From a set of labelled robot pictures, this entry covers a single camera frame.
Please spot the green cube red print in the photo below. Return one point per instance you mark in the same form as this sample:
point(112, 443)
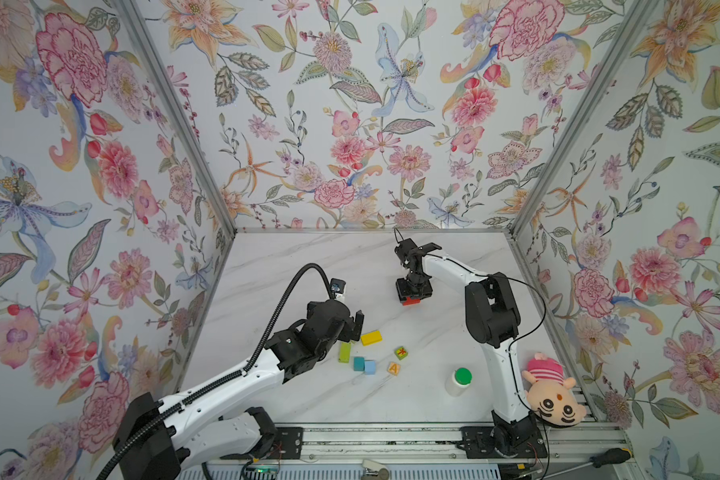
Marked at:
point(401, 352)

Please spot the yellow wood block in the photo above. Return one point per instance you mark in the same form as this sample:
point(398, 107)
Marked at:
point(371, 338)

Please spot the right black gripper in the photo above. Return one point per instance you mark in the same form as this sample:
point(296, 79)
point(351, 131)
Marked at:
point(403, 292)

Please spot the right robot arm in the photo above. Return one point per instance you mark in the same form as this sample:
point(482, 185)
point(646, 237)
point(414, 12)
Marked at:
point(492, 318)

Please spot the black handled screwdriver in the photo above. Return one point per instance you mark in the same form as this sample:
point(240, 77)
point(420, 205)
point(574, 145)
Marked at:
point(613, 456)

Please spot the pink plush toy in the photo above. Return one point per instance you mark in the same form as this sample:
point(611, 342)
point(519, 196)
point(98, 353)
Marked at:
point(550, 394)

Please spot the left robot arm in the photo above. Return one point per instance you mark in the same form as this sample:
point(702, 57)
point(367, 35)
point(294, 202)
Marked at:
point(159, 438)

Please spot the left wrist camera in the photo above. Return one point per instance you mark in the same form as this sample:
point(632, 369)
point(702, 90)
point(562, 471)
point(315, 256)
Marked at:
point(338, 289)

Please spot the light blue cube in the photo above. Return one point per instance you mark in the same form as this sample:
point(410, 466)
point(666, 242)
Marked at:
point(370, 367)

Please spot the green block upright middle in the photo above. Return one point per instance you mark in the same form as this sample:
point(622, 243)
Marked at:
point(345, 350)

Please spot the wood cube letter A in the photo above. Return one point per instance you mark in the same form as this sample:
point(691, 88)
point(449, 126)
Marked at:
point(394, 368)

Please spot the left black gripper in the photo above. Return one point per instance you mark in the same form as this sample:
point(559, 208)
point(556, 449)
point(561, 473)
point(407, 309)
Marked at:
point(349, 332)

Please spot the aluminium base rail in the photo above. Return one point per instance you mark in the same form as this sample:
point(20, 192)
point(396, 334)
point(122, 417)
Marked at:
point(438, 442)

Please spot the white bottle green cap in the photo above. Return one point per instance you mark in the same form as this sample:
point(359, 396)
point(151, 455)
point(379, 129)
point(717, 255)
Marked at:
point(459, 381)

